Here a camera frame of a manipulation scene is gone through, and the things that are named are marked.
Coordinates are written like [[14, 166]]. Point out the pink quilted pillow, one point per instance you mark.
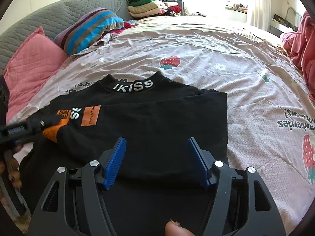
[[33, 63]]

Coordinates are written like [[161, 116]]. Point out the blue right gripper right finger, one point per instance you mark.
[[200, 164]]

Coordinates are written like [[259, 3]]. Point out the left hand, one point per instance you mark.
[[12, 166]]

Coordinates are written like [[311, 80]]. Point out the pink crumpled blanket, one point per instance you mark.
[[299, 46]]

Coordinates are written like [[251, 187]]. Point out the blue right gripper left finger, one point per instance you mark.
[[113, 163]]

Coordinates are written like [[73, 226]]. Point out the striped blue brown pillow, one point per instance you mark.
[[87, 30]]

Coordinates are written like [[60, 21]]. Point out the strawberry print bed sheet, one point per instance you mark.
[[270, 110]]

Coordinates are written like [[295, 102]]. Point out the dark red garment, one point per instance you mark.
[[126, 25]]

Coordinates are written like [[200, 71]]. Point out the white side desk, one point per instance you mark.
[[278, 26]]

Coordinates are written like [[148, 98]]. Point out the black sweater with orange patches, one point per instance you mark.
[[156, 116]]

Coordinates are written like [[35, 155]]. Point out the grey quilted headboard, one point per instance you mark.
[[54, 18]]

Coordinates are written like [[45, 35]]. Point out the stack of folded clothes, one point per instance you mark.
[[140, 9]]

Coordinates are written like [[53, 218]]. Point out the white curtain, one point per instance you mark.
[[259, 13]]

